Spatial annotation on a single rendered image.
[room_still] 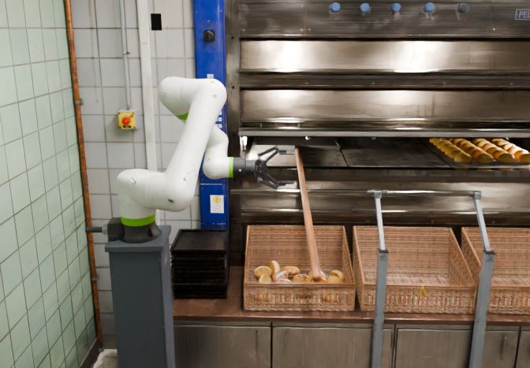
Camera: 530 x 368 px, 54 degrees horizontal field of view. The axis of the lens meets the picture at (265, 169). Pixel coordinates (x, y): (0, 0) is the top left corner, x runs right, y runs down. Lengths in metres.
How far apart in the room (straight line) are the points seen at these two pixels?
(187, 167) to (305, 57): 1.21
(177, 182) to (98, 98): 1.31
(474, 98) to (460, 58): 0.24
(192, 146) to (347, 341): 1.36
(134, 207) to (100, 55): 1.27
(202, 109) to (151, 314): 0.77
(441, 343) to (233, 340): 1.02
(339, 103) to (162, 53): 0.98
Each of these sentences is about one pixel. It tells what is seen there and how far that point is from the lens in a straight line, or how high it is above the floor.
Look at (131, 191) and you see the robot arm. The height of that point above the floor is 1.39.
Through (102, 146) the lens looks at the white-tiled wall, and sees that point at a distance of 3.04.
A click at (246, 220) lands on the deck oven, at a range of 3.01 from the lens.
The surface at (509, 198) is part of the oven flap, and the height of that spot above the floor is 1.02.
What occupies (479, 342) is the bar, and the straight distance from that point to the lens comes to 2.80.
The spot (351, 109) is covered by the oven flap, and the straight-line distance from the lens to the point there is 2.85.
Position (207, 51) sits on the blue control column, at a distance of 2.80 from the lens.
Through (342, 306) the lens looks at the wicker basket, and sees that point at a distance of 2.69.
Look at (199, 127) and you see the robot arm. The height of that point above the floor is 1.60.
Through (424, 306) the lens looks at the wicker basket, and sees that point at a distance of 2.81.
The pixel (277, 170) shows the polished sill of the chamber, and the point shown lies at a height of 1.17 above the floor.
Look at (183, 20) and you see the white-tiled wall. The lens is 2.85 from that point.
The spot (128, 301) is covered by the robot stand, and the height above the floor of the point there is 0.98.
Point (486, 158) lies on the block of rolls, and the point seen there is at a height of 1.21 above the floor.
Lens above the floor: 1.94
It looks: 15 degrees down
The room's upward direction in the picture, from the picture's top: straight up
